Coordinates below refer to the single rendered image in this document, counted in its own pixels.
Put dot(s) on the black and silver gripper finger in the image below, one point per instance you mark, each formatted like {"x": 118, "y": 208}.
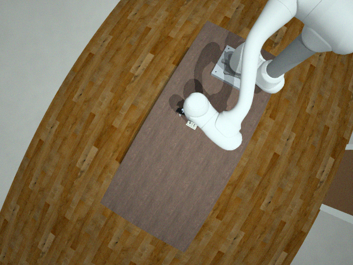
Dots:
{"x": 180, "y": 111}

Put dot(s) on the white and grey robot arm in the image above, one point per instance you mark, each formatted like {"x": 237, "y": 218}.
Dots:
{"x": 329, "y": 27}

